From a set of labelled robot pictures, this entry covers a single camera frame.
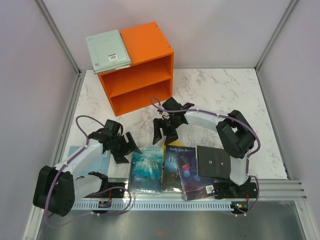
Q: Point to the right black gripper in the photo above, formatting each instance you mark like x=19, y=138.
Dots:
x=158, y=123

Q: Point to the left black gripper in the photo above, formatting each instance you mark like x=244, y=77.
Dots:
x=128, y=147

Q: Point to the teal ocean cover book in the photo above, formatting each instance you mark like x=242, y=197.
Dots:
x=146, y=171

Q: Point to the dark blue Wuthering Heights book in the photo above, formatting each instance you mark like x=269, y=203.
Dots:
x=171, y=178

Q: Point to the green fantasy cover book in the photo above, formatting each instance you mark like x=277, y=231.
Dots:
x=110, y=69

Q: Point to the grey book with barcode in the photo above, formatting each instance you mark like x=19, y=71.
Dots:
x=107, y=50

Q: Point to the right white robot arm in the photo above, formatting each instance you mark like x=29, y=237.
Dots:
x=237, y=137

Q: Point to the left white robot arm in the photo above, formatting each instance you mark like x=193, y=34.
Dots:
x=59, y=187

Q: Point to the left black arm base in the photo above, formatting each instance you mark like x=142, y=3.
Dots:
x=113, y=193

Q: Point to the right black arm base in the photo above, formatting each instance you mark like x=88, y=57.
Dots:
x=226, y=189

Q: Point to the yellow book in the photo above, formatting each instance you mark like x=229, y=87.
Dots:
x=174, y=143

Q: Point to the light blue thin book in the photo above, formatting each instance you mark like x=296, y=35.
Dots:
x=100, y=162

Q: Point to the orange wooden shelf box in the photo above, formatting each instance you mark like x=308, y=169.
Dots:
x=149, y=75

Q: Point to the black book with barcode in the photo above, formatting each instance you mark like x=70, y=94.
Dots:
x=212, y=163

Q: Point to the purple nebula cover book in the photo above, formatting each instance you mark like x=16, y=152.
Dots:
x=193, y=180

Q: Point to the white slotted cable duct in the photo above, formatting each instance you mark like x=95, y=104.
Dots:
x=152, y=205

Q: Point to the aluminium frame rail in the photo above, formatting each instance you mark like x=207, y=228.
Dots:
x=270, y=189

